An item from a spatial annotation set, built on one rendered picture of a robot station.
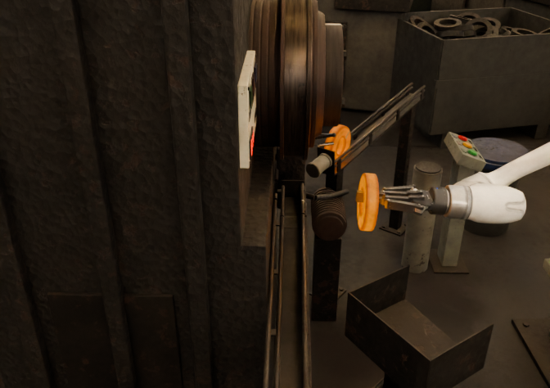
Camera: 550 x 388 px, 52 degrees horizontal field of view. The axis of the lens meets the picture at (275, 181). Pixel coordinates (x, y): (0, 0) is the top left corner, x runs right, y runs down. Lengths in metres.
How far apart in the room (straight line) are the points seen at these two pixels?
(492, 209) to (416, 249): 1.09
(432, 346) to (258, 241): 0.50
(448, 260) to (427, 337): 1.29
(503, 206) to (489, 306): 1.08
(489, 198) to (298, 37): 0.64
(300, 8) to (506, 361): 1.55
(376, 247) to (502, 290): 0.60
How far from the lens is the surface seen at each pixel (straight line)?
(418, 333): 1.49
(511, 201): 1.59
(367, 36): 4.27
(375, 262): 2.73
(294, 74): 1.37
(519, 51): 3.98
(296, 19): 1.42
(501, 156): 2.90
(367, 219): 1.48
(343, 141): 2.18
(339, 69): 1.46
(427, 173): 2.44
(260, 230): 1.32
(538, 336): 2.51
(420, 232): 2.57
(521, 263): 2.93
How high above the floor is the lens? 1.59
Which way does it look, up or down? 28 degrees down
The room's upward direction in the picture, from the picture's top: straight up
